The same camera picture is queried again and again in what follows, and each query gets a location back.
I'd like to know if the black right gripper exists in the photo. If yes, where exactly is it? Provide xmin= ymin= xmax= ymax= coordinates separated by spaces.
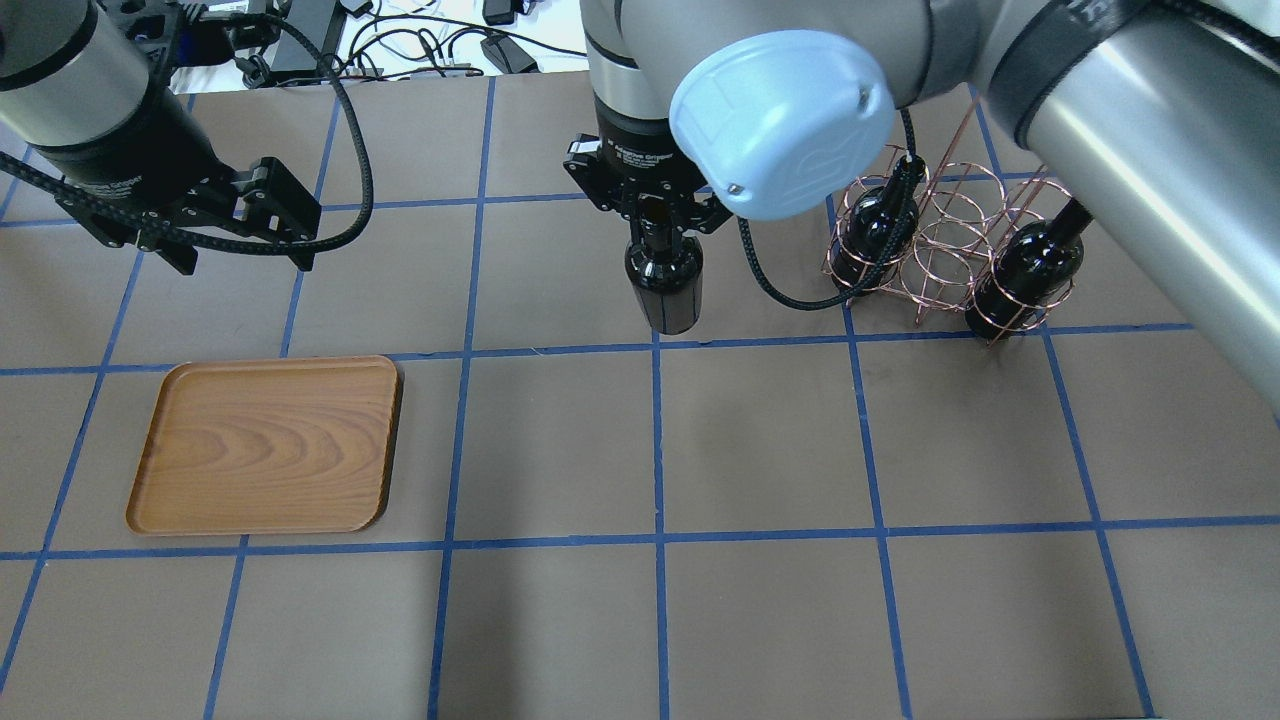
xmin=563 ymin=110 xmax=731 ymax=234

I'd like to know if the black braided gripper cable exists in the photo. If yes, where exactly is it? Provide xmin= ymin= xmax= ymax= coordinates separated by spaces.
xmin=0 ymin=10 xmax=376 ymax=258

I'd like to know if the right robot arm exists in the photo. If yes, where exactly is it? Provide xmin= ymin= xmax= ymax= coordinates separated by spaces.
xmin=564 ymin=1 xmax=1279 ymax=406

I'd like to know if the copper wire wine basket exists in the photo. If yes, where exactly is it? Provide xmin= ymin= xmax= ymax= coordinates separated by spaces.
xmin=824 ymin=101 xmax=1076 ymax=345

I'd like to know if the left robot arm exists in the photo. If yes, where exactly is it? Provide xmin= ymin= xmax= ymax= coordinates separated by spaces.
xmin=1 ymin=1 xmax=320 ymax=275

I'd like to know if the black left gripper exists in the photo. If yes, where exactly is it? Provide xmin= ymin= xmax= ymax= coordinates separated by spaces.
xmin=58 ymin=158 xmax=321 ymax=275

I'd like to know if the wooden tray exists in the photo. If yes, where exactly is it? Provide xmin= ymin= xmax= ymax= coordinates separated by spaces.
xmin=125 ymin=355 xmax=402 ymax=537

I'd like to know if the dark wine bottle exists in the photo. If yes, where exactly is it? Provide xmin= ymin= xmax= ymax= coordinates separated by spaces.
xmin=829 ymin=155 xmax=925 ymax=297
xmin=625 ymin=195 xmax=704 ymax=336
xmin=965 ymin=199 xmax=1093 ymax=341

